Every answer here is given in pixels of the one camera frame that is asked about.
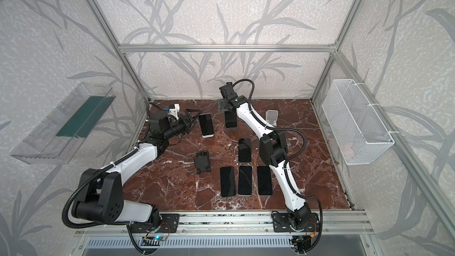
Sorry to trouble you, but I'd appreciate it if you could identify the aluminium frame crossbar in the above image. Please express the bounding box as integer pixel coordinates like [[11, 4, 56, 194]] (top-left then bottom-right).
[[118, 44, 335, 53]]

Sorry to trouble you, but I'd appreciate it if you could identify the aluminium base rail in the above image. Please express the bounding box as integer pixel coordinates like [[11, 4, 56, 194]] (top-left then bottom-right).
[[72, 210, 374, 237]]

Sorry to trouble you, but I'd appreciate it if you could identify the silver phone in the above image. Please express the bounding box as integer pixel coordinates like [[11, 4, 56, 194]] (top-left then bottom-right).
[[238, 166, 252, 196]]

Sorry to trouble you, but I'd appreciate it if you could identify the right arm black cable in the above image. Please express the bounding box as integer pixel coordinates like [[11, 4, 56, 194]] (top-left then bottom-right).
[[230, 79, 323, 242]]

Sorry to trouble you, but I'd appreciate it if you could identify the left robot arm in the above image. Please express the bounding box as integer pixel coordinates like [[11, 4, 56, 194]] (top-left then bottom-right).
[[62, 109, 201, 229]]

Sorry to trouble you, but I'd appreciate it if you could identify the purple phone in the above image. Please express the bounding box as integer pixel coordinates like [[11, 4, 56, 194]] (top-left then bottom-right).
[[199, 114, 214, 135]]

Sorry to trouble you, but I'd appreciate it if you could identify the black phone from folding stand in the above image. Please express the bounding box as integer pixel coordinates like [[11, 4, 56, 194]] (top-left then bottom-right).
[[220, 167, 237, 197]]

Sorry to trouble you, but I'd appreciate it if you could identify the black folding phone stand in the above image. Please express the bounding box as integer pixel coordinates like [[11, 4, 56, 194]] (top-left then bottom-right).
[[194, 151, 211, 174]]

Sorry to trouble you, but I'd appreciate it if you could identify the white folding phone stand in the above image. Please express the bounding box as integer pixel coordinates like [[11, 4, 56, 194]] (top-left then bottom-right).
[[265, 110, 279, 127]]

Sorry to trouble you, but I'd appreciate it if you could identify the clear plastic wall bin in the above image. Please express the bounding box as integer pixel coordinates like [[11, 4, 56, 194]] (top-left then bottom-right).
[[11, 82, 116, 165]]

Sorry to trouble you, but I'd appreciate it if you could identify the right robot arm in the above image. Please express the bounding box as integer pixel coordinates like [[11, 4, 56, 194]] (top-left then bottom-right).
[[219, 79, 312, 231]]

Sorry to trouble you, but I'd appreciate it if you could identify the teal phone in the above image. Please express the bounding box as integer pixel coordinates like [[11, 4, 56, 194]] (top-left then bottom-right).
[[224, 111, 238, 129]]

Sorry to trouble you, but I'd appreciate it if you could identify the white wire mesh basket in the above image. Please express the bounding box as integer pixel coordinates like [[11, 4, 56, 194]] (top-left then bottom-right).
[[322, 79, 395, 165]]

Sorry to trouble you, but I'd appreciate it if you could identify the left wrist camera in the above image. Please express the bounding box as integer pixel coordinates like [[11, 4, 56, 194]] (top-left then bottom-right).
[[165, 104, 180, 120]]

